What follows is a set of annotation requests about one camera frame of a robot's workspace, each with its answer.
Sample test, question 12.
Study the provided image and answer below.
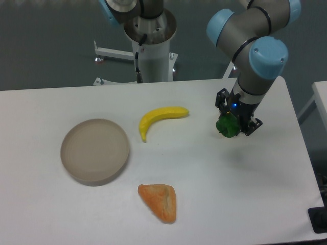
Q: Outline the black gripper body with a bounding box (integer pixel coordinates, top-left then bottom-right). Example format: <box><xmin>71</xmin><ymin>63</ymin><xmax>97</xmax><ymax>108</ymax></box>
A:
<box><xmin>227</xmin><ymin>92</ymin><xmax>259</xmax><ymax>128</ymax></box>

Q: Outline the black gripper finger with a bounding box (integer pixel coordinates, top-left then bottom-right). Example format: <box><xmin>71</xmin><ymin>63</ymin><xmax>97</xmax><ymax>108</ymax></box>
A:
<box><xmin>243</xmin><ymin>117</ymin><xmax>263</xmax><ymax>136</ymax></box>
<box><xmin>215</xmin><ymin>88</ymin><xmax>229</xmax><ymax>113</ymax></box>

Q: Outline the green toy pepper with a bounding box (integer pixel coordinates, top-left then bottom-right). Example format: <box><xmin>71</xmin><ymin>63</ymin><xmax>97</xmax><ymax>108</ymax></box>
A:
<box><xmin>216</xmin><ymin>113</ymin><xmax>240</xmax><ymax>138</ymax></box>

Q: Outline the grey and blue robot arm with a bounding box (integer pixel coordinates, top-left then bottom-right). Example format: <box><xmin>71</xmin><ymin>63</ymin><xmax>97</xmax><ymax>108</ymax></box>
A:
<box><xmin>100</xmin><ymin>1</ymin><xmax>301</xmax><ymax>138</ymax></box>

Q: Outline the beige round plate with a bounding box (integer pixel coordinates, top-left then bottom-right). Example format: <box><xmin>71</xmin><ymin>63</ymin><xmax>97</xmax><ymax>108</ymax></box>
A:
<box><xmin>60</xmin><ymin>119</ymin><xmax>130</xmax><ymax>186</ymax></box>

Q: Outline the white side table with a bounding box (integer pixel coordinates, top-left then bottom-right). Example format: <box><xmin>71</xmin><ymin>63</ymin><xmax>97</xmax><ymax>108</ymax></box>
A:
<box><xmin>297</xmin><ymin>81</ymin><xmax>327</xmax><ymax>128</ymax></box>

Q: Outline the yellow toy banana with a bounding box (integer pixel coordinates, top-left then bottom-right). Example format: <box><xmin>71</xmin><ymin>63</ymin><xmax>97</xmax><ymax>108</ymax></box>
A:
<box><xmin>138</xmin><ymin>106</ymin><xmax>189</xmax><ymax>142</ymax></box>

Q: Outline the black device at edge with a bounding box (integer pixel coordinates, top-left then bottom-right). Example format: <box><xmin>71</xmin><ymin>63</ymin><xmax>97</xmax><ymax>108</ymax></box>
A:
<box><xmin>308</xmin><ymin>207</ymin><xmax>326</xmax><ymax>234</ymax></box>

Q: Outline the orange triangular toy bread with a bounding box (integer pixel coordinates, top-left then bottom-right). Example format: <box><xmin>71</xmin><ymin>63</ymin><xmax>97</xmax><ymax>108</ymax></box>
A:
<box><xmin>137</xmin><ymin>184</ymin><xmax>177</xmax><ymax>224</ymax></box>

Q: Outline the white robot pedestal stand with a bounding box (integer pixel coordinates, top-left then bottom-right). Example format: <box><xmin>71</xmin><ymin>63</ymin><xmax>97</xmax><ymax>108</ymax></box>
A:
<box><xmin>94</xmin><ymin>9</ymin><xmax>178</xmax><ymax>83</ymax></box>

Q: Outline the black base cable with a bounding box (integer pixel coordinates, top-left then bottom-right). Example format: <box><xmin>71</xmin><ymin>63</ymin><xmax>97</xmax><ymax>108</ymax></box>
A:
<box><xmin>134</xmin><ymin>33</ymin><xmax>148</xmax><ymax>84</ymax></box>

